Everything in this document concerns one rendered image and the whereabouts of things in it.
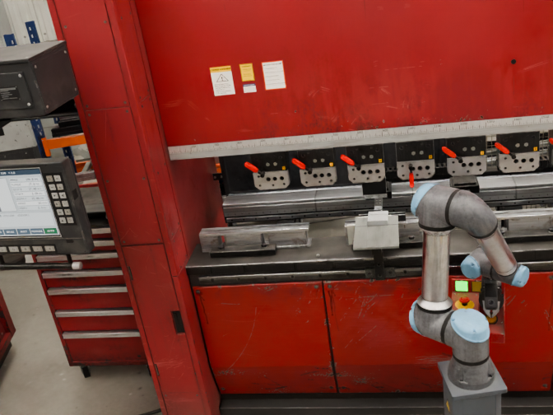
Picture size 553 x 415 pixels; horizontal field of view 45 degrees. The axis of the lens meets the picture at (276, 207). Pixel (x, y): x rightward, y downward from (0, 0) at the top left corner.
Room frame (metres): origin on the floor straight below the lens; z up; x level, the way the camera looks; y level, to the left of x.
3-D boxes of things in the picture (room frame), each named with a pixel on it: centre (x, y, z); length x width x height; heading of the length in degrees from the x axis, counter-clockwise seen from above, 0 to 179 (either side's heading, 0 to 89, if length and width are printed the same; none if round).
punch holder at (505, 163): (2.43, -0.98, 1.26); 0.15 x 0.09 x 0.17; 78
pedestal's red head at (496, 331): (2.11, -0.71, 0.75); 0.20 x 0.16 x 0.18; 69
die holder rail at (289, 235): (2.67, 0.12, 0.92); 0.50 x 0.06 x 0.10; 78
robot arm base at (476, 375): (1.73, -0.55, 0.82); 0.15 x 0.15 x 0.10
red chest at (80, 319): (3.21, 0.97, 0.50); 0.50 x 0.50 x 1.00; 78
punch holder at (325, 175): (2.60, -0.20, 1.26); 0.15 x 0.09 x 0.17; 78
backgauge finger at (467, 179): (2.63, -0.84, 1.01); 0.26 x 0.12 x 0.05; 168
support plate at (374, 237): (2.41, -0.39, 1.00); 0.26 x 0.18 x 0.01; 168
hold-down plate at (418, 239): (2.49, -0.45, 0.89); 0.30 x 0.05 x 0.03; 78
